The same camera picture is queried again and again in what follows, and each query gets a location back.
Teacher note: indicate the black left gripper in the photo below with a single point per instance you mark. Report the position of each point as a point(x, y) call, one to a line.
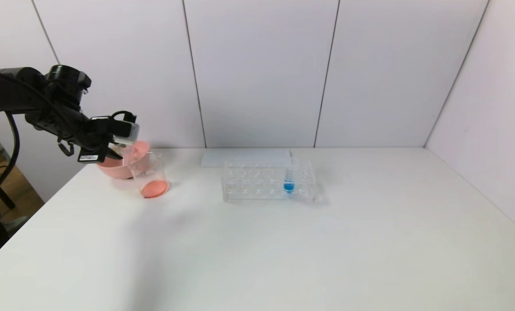
point(90, 156)

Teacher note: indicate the test tube with yellow pigment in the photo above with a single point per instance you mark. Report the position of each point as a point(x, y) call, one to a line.
point(125, 151)

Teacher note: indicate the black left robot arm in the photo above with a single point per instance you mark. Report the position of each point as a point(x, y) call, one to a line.
point(33, 99)

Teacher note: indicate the clear glass beaker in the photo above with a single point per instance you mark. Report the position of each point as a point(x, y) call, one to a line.
point(155, 188)

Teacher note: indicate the clear acrylic test tube rack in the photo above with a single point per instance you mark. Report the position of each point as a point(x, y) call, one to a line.
point(257, 185)

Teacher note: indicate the test tube with blue pigment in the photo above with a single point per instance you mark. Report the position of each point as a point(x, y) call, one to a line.
point(288, 185)

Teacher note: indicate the pink plastic bowl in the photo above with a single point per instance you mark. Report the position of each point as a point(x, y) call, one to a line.
point(110, 170)

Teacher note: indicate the white paper sheet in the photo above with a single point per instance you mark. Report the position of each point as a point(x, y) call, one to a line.
point(216, 159)

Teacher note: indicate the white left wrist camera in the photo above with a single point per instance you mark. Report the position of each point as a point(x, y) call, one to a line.
point(128, 133)

